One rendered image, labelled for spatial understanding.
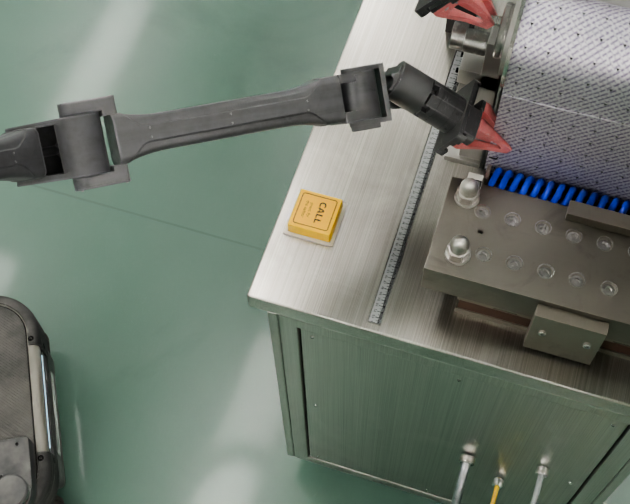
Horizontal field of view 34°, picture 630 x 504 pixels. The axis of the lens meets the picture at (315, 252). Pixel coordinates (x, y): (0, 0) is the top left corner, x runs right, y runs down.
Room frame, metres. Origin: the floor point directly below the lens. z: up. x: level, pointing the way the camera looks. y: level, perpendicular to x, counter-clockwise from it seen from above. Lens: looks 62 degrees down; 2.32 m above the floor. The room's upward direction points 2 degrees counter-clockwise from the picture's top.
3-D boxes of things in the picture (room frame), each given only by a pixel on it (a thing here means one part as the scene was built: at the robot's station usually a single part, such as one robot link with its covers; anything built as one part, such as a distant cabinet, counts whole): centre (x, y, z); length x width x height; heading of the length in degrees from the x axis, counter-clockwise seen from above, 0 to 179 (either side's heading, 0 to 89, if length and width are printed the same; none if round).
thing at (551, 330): (0.57, -0.35, 0.96); 0.10 x 0.03 x 0.11; 70
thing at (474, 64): (0.93, -0.25, 1.05); 0.06 x 0.05 x 0.31; 70
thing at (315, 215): (0.81, 0.00, 0.91); 0.07 x 0.07 x 0.02; 70
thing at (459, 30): (0.94, -0.22, 1.18); 0.04 x 0.02 x 0.04; 160
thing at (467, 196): (0.76, -0.22, 1.05); 0.04 x 0.04 x 0.04
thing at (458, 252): (0.67, -0.20, 1.05); 0.04 x 0.04 x 0.04
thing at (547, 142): (0.79, -0.37, 1.11); 0.23 x 0.01 x 0.18; 70
